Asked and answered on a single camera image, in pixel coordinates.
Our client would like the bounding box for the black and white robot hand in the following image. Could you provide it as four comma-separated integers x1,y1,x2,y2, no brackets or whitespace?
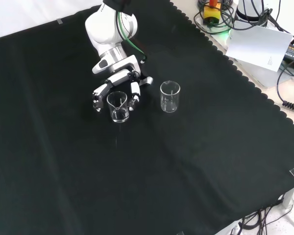
92,55,154,113

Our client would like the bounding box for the clear glass beaker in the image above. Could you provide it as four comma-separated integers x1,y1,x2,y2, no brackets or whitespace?
160,80,181,114
106,90,130,123

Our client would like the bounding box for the black bench cloth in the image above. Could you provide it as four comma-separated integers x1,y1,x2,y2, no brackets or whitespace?
0,0,294,235

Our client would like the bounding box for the yellow stop button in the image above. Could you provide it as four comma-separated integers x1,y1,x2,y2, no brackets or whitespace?
202,0,222,26

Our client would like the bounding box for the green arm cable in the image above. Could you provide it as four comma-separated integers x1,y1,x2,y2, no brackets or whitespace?
116,11,147,65

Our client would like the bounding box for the dark cable looped round button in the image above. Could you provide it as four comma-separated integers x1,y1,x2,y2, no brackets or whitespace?
194,7,234,35

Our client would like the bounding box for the black floor cable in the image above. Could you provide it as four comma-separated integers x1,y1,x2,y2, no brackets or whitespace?
237,205,294,235

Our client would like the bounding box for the white bench bracket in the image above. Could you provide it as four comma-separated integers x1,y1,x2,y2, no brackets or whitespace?
281,182,294,209

